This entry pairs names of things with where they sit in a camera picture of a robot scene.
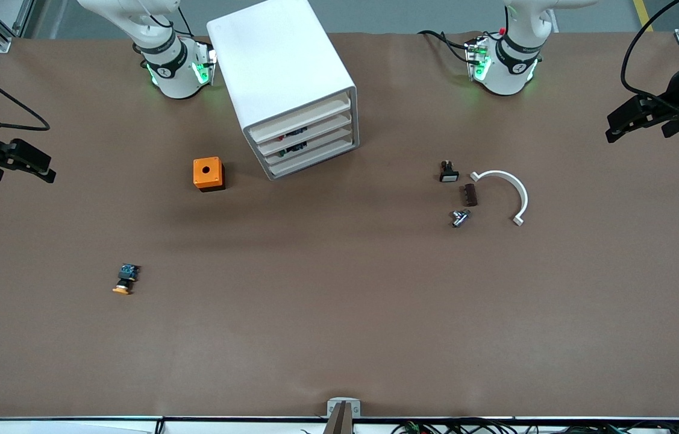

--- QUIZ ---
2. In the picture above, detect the orange and blue push button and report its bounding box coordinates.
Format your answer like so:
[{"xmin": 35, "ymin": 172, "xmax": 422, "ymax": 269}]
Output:
[{"xmin": 112, "ymin": 263, "xmax": 141, "ymax": 296}]

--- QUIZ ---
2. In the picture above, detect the black cable bundle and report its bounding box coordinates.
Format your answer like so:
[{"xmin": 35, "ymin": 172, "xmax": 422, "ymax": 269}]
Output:
[{"xmin": 390, "ymin": 421, "xmax": 679, "ymax": 434}]

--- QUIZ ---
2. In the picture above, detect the white half-ring pipe clamp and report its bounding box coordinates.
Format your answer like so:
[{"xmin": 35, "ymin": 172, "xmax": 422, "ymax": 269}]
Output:
[{"xmin": 471, "ymin": 170, "xmax": 529, "ymax": 227}]

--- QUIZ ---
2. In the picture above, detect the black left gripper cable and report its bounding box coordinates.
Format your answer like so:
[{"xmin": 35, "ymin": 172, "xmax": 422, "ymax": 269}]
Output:
[{"xmin": 620, "ymin": 0, "xmax": 679, "ymax": 114}]

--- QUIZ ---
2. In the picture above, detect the black arm base cable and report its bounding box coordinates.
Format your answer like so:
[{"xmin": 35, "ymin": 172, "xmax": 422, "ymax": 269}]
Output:
[{"xmin": 418, "ymin": 29, "xmax": 474, "ymax": 64}]

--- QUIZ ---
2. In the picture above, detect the grey metal edge bracket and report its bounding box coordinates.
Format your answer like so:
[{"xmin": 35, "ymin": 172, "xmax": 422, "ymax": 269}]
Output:
[{"xmin": 326, "ymin": 397, "xmax": 361, "ymax": 434}]

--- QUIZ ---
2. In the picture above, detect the orange box with round hole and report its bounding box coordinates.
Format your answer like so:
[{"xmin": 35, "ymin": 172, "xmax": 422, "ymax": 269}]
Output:
[{"xmin": 193, "ymin": 157, "xmax": 226, "ymax": 192}]

